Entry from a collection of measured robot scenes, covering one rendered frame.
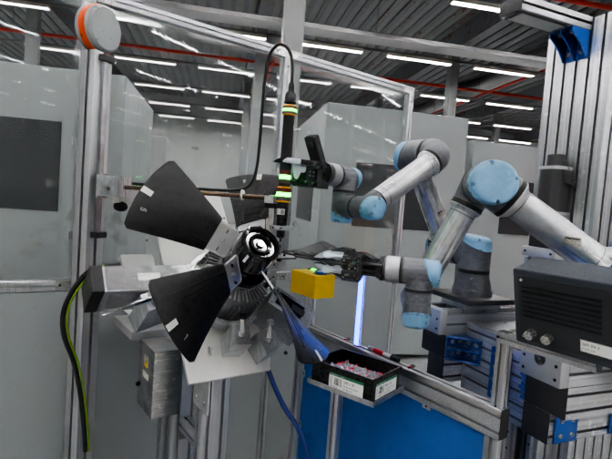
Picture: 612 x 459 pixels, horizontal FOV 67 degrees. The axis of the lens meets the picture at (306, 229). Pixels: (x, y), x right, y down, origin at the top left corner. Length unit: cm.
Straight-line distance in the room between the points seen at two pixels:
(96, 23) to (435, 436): 168
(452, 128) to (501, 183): 313
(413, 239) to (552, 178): 258
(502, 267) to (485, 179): 402
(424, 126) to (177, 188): 321
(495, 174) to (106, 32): 133
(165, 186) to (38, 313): 80
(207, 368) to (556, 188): 126
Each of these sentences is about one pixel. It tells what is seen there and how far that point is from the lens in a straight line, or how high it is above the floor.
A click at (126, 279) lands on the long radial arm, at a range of 130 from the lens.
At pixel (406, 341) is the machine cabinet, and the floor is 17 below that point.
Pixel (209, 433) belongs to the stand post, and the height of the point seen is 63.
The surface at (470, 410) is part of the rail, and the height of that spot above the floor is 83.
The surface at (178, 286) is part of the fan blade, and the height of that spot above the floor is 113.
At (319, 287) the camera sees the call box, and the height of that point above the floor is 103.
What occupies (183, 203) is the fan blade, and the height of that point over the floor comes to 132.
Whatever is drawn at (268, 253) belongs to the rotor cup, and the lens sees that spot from 130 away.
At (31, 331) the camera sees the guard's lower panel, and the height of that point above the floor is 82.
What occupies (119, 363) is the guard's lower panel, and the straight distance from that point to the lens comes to 206.
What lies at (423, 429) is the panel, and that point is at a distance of 155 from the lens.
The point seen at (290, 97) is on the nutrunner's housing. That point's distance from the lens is 141.
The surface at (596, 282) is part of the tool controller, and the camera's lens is 113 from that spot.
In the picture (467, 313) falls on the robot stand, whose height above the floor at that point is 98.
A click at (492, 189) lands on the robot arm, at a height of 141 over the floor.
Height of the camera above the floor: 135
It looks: 3 degrees down
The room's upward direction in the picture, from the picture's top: 4 degrees clockwise
